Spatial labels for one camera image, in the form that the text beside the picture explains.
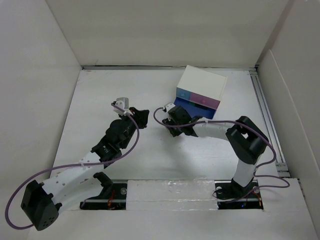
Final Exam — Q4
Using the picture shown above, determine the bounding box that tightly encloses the pink drawer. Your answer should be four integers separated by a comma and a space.
189, 92, 221, 109

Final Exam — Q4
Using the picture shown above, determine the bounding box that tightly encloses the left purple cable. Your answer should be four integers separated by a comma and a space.
4, 102, 141, 230

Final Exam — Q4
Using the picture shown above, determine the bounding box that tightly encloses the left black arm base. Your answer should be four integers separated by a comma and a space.
79, 172, 128, 211

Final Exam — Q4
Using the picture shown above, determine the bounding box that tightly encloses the purple cable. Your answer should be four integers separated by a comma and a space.
4, 102, 141, 230
152, 106, 291, 203

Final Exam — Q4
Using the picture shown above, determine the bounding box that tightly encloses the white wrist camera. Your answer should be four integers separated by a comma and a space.
111, 97, 130, 116
163, 102, 176, 112

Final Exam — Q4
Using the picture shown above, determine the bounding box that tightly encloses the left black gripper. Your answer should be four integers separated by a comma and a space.
118, 107, 148, 150

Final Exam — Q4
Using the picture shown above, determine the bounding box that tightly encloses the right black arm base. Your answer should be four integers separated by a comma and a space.
212, 180, 264, 210

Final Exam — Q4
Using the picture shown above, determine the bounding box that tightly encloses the purple blue drawer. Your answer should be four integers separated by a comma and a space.
174, 97, 216, 119

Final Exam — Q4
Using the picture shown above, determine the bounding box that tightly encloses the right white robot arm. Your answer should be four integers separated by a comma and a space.
162, 103, 269, 197

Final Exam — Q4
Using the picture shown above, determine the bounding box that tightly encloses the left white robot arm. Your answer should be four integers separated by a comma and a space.
21, 107, 150, 231

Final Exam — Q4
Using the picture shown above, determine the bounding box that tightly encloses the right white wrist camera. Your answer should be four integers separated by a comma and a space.
163, 102, 176, 112

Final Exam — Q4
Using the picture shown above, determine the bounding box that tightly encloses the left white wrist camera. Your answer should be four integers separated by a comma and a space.
111, 97, 130, 116

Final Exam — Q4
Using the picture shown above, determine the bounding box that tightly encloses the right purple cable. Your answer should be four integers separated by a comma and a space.
152, 106, 291, 203

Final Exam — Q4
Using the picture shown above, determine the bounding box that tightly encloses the metal rail right edge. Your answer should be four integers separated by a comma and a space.
249, 70, 291, 178

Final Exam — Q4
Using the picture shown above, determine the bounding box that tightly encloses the white drawer organizer cabinet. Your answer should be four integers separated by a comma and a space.
177, 65, 228, 100

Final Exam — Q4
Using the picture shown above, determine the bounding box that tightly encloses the light blue drawer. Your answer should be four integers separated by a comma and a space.
176, 87, 191, 101

